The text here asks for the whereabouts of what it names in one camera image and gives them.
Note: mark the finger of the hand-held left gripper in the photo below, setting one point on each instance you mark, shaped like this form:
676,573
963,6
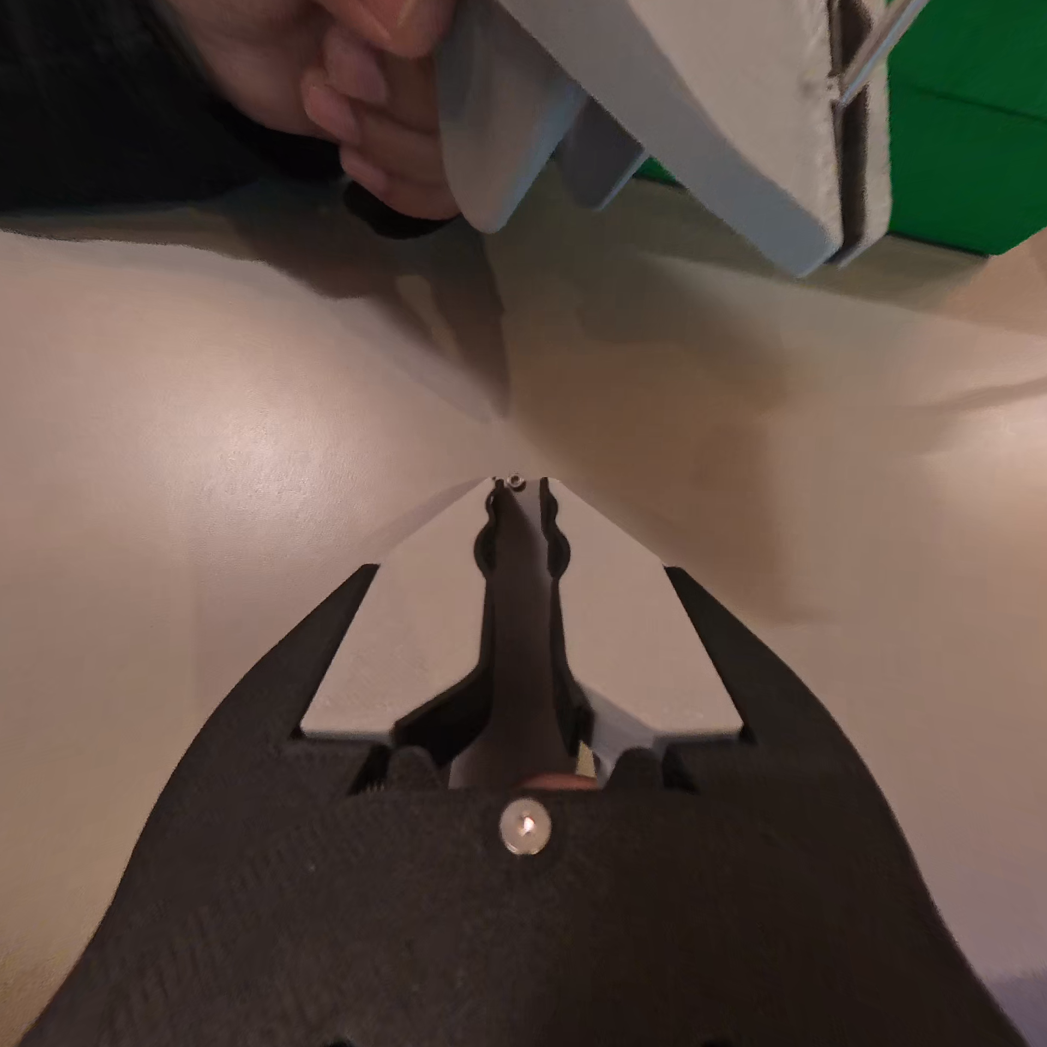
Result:
696,99
879,164

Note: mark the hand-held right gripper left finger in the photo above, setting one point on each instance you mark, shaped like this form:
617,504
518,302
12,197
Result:
400,646

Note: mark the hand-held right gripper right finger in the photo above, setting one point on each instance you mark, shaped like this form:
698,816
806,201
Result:
646,646

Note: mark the green plastic bin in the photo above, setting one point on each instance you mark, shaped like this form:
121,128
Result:
965,148

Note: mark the thin metal screw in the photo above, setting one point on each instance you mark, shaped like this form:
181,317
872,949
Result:
879,42

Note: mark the person's left forearm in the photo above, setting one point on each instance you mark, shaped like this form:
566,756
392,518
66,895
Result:
81,99

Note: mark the grey desk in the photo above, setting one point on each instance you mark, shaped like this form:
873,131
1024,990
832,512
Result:
246,409

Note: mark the person's left hand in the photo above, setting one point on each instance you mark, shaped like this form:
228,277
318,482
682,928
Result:
278,58

